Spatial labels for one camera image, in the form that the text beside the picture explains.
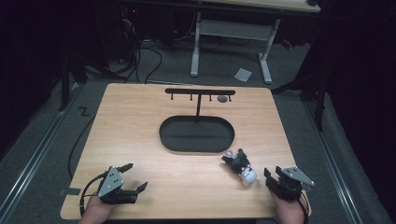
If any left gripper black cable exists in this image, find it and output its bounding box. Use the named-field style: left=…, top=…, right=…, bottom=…
left=78, top=172, right=108, bottom=217

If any black metal stand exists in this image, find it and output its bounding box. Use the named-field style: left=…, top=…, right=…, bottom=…
left=58, top=52, right=88, bottom=112
left=272, top=71, right=328, bottom=132

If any black looped floor cable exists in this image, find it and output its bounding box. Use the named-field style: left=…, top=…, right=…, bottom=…
left=124, top=40, right=163, bottom=84

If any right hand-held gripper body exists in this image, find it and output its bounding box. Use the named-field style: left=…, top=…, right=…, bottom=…
left=270, top=166, right=316, bottom=202

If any white metal desk frame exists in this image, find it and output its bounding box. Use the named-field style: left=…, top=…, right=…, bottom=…
left=190, top=11, right=282, bottom=85

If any person's right hand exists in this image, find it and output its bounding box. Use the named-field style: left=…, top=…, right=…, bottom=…
left=270, top=189, right=312, bottom=224

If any black hook rack with tray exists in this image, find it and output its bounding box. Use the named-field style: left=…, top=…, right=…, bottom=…
left=159, top=88, right=236, bottom=153

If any black and white plush keychain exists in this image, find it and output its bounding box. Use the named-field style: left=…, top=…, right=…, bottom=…
left=221, top=148, right=258, bottom=187

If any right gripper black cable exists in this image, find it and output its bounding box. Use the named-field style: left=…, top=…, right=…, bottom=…
left=297, top=191, right=312, bottom=218

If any black cable on floor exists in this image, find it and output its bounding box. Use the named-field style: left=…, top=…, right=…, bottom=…
left=67, top=115, right=96, bottom=181

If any grey paper sheet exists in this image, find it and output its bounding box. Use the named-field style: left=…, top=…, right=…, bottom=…
left=233, top=67, right=253, bottom=83

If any grey tape strip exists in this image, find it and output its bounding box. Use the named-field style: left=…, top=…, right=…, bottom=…
left=58, top=187, right=82, bottom=197

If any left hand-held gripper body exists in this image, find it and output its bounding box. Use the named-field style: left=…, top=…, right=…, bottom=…
left=96, top=165, right=140, bottom=205

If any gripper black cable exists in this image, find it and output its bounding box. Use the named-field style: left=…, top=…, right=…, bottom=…
left=297, top=191, right=312, bottom=218
left=78, top=172, right=108, bottom=217

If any person's left hand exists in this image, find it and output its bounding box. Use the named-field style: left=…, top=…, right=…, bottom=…
left=78, top=195, right=118, bottom=224

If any metal floor rail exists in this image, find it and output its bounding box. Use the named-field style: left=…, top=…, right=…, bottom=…
left=303, top=101, right=363, bottom=224
left=0, top=83, right=80, bottom=218

